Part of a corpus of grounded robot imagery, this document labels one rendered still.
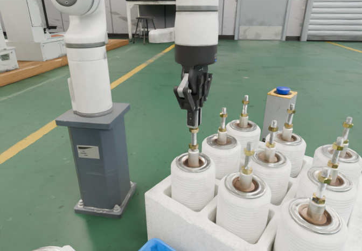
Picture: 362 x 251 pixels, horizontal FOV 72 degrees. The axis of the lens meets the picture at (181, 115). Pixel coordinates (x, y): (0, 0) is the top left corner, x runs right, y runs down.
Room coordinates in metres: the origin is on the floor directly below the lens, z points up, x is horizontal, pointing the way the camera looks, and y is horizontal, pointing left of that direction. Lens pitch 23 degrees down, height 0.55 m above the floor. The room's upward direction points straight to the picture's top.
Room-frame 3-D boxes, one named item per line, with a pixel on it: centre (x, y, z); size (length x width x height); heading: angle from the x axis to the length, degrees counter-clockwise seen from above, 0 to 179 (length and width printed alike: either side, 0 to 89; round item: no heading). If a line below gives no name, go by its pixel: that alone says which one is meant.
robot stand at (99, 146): (0.62, 0.23, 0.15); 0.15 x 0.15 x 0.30; 80
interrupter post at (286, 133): (0.56, -0.27, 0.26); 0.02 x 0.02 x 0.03
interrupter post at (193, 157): (0.45, -0.03, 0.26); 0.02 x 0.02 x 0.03
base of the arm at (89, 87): (0.62, 0.23, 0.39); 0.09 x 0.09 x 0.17; 80
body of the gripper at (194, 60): (0.45, -0.03, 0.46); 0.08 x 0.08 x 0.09
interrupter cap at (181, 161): (0.45, -0.03, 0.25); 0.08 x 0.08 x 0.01
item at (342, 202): (0.39, -0.28, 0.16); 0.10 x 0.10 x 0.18
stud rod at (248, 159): (0.37, -0.12, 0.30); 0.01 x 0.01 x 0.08
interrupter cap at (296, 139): (0.56, -0.27, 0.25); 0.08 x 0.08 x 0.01
